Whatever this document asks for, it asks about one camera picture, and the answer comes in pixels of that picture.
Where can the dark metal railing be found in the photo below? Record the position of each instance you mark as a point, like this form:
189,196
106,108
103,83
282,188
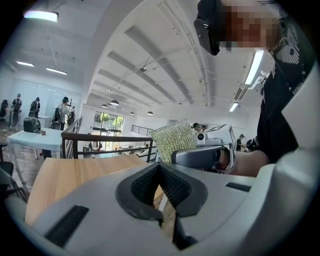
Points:
100,138

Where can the person's head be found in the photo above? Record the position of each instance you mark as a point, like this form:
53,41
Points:
250,22

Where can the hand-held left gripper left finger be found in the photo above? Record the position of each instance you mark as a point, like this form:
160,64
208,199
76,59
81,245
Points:
100,225

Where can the person's right hand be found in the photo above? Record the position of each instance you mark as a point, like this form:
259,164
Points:
223,158

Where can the ceiling air conditioner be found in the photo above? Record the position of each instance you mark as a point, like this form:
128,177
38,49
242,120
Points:
241,92

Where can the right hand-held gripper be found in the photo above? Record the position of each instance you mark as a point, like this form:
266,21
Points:
220,136

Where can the white table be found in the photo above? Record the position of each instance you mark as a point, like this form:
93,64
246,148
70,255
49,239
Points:
32,140

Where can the large glass window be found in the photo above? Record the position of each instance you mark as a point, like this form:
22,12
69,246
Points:
108,122

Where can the ceiling dome camera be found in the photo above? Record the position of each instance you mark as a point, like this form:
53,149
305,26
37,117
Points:
143,69

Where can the white ceiling device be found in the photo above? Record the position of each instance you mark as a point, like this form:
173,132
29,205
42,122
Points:
260,80

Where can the black head-worn camera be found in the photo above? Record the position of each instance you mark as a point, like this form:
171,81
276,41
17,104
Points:
206,30

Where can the black bag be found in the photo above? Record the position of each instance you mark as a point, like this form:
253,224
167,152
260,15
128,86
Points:
32,125

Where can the small brown cup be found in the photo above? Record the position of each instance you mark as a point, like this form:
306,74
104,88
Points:
43,132

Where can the person's black shirt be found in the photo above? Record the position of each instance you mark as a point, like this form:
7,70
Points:
277,112

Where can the ceiling strip light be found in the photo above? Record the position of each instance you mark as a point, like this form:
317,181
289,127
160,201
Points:
254,66
25,64
56,71
233,107

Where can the person's right forearm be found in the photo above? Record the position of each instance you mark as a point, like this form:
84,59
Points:
250,163

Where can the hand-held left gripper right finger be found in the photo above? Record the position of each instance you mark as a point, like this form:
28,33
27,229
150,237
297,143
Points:
225,205

